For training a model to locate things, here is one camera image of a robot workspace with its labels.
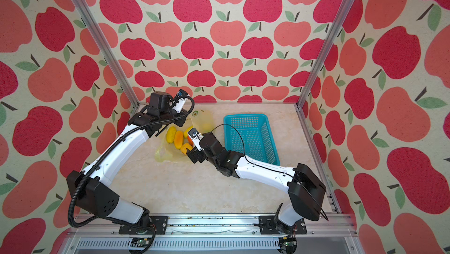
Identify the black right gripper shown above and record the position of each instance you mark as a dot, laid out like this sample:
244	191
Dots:
193	151

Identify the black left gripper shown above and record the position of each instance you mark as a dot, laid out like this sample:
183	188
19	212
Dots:
181	122

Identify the yellow translucent plastic bag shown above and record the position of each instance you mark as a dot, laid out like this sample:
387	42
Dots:
200	119

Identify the orange fruit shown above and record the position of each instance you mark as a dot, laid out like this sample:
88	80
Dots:
190	141

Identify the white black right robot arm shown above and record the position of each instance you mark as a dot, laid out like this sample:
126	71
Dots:
305	190

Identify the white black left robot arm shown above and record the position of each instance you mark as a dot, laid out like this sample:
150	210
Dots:
91	195

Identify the yellow banana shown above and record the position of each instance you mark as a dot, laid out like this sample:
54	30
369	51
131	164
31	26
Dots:
170	135

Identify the yellow mango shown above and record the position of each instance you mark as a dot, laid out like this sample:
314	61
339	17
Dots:
179	140

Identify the teal plastic mesh basket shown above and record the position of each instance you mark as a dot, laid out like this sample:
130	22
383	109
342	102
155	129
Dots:
251	134

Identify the small circuit board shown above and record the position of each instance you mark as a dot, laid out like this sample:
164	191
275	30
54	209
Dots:
140	242

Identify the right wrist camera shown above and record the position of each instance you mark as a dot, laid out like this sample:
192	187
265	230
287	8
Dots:
196	137

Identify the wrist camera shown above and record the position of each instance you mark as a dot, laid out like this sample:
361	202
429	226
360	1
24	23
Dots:
179	100
196	137

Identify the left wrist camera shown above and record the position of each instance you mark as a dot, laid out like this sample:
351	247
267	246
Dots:
179	100

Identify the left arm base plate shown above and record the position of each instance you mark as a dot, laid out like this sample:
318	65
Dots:
146	226

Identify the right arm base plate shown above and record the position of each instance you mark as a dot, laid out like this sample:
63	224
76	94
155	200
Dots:
269	225

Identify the left rear aluminium corner post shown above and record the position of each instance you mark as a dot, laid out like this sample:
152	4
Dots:
104	46

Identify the aluminium corner post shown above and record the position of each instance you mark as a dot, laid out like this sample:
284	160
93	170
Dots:
335	27
104	46

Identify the front aluminium frame rail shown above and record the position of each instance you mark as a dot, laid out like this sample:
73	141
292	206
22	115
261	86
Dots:
215	234

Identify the right rear aluminium corner post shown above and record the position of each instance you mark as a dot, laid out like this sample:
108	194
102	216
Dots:
335	27

